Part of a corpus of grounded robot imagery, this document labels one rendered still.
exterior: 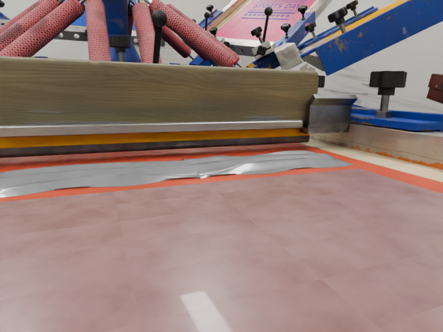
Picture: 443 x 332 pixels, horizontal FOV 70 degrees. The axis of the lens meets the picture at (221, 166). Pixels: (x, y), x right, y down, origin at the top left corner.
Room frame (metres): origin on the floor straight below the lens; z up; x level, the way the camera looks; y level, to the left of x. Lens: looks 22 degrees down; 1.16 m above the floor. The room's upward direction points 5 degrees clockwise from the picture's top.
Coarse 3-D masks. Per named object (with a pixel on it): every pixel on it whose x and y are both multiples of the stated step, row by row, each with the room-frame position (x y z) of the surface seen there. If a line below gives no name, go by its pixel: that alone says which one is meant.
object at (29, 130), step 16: (0, 128) 0.28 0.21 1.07; (16, 128) 0.29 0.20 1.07; (32, 128) 0.29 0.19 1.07; (48, 128) 0.30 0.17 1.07; (64, 128) 0.30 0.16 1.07; (80, 128) 0.31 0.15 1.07; (96, 128) 0.31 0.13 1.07; (112, 128) 0.32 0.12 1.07; (128, 128) 0.33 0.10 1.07; (144, 128) 0.33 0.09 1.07; (160, 128) 0.34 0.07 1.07; (176, 128) 0.35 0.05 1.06; (192, 128) 0.35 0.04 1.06; (208, 128) 0.36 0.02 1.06; (224, 128) 0.37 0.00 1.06; (240, 128) 0.38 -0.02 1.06; (256, 128) 0.39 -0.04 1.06; (272, 128) 0.40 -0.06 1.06
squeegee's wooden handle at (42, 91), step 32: (0, 64) 0.30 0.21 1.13; (32, 64) 0.31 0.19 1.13; (64, 64) 0.33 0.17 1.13; (96, 64) 0.34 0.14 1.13; (128, 64) 0.35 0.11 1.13; (160, 64) 0.37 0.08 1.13; (0, 96) 0.30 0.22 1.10; (32, 96) 0.31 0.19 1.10; (64, 96) 0.32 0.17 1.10; (96, 96) 0.33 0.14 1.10; (128, 96) 0.34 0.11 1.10; (160, 96) 0.36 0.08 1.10; (192, 96) 0.37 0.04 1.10; (224, 96) 0.39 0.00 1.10; (256, 96) 0.41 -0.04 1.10; (288, 96) 0.42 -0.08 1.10
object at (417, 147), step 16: (352, 128) 0.44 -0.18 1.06; (368, 128) 0.42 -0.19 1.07; (384, 128) 0.39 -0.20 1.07; (336, 144) 0.46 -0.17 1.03; (352, 144) 0.43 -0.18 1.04; (368, 144) 0.41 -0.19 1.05; (384, 144) 0.39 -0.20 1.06; (400, 144) 0.37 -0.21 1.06; (416, 144) 0.35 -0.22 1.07; (432, 144) 0.33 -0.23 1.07; (416, 160) 0.34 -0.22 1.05; (432, 160) 0.33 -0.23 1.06
